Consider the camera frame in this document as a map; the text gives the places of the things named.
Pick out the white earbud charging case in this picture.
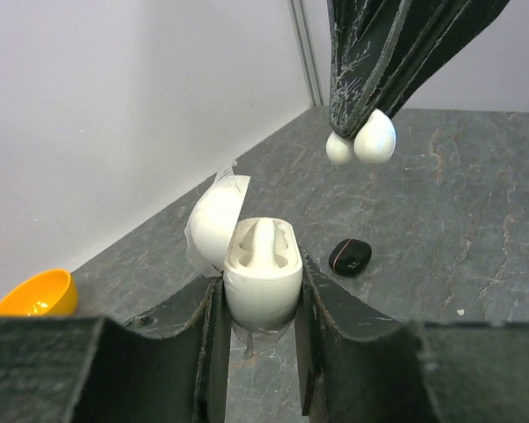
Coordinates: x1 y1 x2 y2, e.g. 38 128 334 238
184 165 302 356

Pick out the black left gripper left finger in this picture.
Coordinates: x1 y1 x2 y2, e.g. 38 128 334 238
0 277 231 422

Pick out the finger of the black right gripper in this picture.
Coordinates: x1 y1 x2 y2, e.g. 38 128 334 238
361 1 508 118
328 1 413 137

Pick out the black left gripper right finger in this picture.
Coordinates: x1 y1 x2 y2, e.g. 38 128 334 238
294 254 529 422

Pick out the orange plastic bowl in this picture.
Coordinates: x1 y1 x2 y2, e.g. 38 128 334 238
0 269 78 317

